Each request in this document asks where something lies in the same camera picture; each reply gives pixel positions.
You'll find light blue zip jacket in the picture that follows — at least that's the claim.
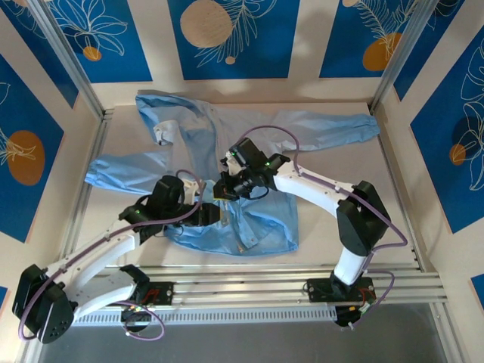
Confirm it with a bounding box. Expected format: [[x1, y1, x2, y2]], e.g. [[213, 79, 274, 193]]
[[83, 89, 381, 258]]

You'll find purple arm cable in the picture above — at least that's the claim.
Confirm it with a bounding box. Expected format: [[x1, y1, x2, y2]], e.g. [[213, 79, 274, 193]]
[[240, 124, 408, 330], [17, 169, 205, 343]]

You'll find aluminium rail beam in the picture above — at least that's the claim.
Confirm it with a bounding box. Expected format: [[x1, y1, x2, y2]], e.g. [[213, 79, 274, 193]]
[[70, 264, 451, 309]]

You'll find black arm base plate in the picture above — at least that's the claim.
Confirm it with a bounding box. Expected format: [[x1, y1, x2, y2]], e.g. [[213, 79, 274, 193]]
[[306, 278, 376, 303], [120, 281, 175, 306]]

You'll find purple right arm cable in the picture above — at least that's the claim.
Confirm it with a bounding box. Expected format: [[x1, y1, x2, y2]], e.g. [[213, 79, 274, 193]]
[[240, 124, 408, 330]]

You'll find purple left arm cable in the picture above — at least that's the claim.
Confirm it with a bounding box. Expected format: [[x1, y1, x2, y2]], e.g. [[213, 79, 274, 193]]
[[17, 169, 205, 343]]

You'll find aluminium corner post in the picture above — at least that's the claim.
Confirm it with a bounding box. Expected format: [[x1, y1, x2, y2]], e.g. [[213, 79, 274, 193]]
[[26, 0, 109, 118], [370, 0, 439, 114]]

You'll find slotted white cable duct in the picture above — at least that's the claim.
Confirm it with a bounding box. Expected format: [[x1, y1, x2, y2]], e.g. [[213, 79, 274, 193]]
[[73, 305, 337, 328]]

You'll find aluminium side rail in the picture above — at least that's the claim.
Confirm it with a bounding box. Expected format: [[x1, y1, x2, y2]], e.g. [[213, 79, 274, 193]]
[[368, 104, 427, 270], [60, 107, 114, 265]]

